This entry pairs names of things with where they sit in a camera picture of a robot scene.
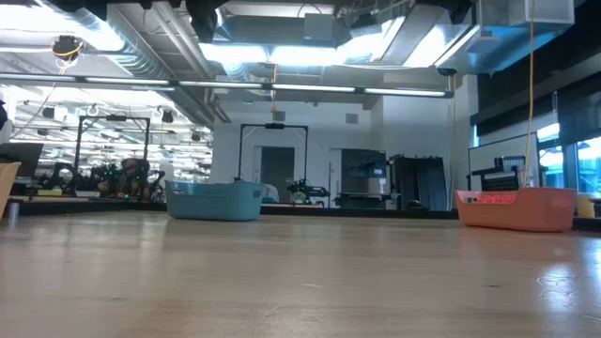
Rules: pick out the yellow container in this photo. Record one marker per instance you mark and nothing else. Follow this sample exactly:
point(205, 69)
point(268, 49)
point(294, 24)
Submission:
point(586, 206)

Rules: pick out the orange plastic bin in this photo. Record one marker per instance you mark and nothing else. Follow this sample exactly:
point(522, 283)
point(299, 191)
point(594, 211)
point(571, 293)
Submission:
point(516, 216)

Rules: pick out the black ceiling camera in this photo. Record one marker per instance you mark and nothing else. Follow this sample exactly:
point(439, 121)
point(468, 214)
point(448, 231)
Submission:
point(446, 72)

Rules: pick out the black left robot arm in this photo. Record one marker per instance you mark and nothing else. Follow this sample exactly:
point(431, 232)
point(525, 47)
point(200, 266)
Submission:
point(204, 19)

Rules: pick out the person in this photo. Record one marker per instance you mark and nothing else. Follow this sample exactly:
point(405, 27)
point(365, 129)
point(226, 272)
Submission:
point(129, 176)

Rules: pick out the whiteboard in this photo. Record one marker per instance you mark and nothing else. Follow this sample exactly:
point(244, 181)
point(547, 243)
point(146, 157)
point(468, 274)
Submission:
point(488, 155)

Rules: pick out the black monitor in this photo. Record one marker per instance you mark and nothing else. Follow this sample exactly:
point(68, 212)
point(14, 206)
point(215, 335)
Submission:
point(23, 157)

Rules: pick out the dark storage cabinet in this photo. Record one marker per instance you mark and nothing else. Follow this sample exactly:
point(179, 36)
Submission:
point(364, 164)

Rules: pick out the black perforated cart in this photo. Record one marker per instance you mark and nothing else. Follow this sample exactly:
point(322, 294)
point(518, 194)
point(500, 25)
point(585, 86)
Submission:
point(500, 180)

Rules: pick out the yellow plastic bin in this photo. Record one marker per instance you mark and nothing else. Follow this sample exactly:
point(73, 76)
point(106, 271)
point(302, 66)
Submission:
point(5, 185)

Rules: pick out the orange studded block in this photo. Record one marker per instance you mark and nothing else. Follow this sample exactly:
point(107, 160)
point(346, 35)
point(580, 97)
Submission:
point(495, 199)

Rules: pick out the background black robot arms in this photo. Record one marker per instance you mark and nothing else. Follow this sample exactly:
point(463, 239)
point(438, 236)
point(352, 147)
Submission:
point(58, 176)

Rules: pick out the black curtained cabinet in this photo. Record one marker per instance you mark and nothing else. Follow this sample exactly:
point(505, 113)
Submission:
point(422, 183)

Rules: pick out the grey metal post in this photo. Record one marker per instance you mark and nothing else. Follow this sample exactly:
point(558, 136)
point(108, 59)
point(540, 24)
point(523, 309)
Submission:
point(13, 211)

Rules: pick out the grey wall vent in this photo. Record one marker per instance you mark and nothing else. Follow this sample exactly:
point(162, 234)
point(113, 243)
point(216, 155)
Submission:
point(351, 118)
point(279, 116)

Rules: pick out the blue plastic bin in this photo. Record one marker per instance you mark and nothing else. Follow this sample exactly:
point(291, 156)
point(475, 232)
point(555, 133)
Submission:
point(213, 204)

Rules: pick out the long ceiling light bar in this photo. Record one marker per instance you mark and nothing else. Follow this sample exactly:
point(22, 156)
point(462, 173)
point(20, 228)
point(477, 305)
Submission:
point(310, 87)

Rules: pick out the black gantry frame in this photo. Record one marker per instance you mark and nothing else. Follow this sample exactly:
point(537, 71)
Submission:
point(147, 141)
point(274, 126)

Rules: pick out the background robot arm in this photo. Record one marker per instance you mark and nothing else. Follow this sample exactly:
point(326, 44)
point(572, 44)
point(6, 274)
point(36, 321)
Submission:
point(305, 190)

